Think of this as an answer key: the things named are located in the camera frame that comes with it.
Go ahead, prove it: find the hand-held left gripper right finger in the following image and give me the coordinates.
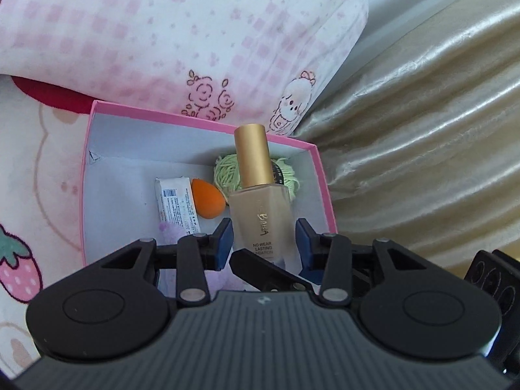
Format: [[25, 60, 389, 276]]
[[295, 218, 425, 306]]

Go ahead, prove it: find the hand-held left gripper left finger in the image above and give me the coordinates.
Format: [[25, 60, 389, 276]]
[[101, 218, 233, 305]]

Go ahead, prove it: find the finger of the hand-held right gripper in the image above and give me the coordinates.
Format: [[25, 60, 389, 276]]
[[229, 250, 315, 293]]

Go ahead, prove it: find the orange makeup sponge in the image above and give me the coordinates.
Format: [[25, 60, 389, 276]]
[[191, 178, 226, 219]]

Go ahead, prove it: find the foundation bottle with gold cap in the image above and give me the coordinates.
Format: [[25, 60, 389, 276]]
[[228, 123, 297, 273]]

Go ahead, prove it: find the purple plush toy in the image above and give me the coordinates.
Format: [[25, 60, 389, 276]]
[[158, 221, 248, 293]]

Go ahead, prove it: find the small white carton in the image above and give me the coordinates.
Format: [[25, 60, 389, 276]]
[[154, 175, 200, 234]]

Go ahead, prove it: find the green yarn ball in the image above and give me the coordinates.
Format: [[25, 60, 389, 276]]
[[213, 152, 302, 196]]

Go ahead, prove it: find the pink cardboard box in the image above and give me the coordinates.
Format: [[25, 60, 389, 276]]
[[82, 99, 339, 267]]

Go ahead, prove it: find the printed bear blanket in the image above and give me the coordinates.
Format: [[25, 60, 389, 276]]
[[0, 73, 98, 383]]

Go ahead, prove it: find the pink checked pillow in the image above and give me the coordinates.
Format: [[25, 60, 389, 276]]
[[0, 0, 370, 137]]

